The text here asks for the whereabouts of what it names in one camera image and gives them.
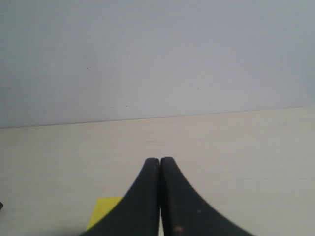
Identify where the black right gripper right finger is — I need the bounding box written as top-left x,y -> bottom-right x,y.
160,157 -> 251,236

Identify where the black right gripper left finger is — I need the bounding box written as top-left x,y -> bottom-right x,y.
82,158 -> 160,236

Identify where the yellow foam cube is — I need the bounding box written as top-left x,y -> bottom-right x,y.
86,197 -> 122,231

